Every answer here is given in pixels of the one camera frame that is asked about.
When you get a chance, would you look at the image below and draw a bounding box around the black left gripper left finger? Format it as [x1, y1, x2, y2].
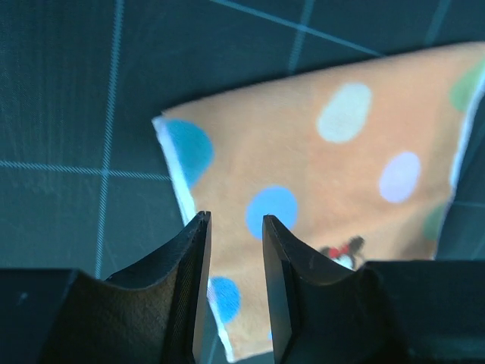
[1, 212, 211, 363]

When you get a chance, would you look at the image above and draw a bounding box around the orange towel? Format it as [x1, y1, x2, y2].
[152, 42, 484, 362]

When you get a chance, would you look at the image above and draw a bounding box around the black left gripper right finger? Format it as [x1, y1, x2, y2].
[262, 215, 484, 363]

